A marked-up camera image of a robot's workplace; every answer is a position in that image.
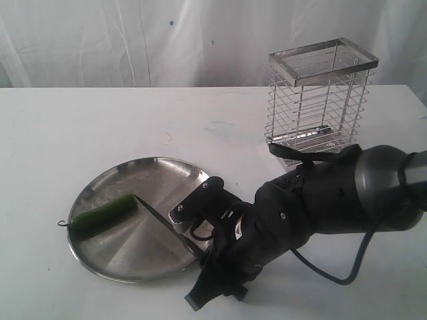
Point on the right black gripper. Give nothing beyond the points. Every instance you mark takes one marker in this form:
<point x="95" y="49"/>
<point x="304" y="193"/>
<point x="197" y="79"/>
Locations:
<point x="246" y="238"/>

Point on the black handled knife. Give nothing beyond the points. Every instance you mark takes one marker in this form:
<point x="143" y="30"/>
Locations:
<point x="197" y="252"/>

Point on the green cucumber piece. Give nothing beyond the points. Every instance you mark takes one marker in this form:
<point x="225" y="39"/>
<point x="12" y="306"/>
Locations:
<point x="99" y="219"/>

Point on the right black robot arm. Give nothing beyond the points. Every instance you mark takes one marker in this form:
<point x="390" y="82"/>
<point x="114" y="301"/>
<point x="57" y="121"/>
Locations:
<point x="379" y="189"/>

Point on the round stainless steel plate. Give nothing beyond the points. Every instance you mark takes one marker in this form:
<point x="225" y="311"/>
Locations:
<point x="137" y="247"/>

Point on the white backdrop curtain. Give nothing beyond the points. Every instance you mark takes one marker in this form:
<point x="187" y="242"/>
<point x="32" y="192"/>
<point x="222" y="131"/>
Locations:
<point x="198" y="43"/>

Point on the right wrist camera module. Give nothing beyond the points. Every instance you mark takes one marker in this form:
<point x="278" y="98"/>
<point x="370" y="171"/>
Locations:
<point x="186" y="212"/>

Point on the chrome wire utensil holder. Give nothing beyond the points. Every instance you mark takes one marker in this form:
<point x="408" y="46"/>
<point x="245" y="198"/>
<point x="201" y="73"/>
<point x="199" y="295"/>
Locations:
<point x="317" y="95"/>

